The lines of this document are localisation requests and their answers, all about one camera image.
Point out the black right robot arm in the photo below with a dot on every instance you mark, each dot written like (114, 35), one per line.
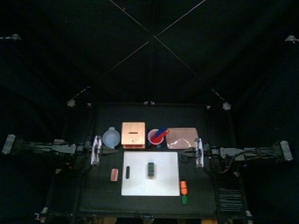
(249, 152)

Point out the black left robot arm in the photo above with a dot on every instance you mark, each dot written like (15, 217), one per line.
(43, 147)

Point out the blue toy knife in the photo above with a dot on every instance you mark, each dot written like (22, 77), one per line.
(161, 133)

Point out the dark seaweed sushi roll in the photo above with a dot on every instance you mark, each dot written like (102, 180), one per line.
(152, 169)

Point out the clear pink plastic tray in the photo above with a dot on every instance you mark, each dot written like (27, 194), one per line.
(182, 137)

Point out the pink toy salmon slice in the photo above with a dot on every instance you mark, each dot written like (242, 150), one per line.
(114, 175)

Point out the wooden box with slot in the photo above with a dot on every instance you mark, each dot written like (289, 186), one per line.
(133, 134)

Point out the orange toy carrot green top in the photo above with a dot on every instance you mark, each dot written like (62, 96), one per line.
(185, 189)

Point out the white cutting board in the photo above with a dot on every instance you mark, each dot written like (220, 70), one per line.
(152, 183)

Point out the white printed label sheet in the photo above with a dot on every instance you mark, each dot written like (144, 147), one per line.
(230, 199)

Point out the metal table clamp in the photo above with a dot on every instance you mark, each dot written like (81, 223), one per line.
(42, 215)

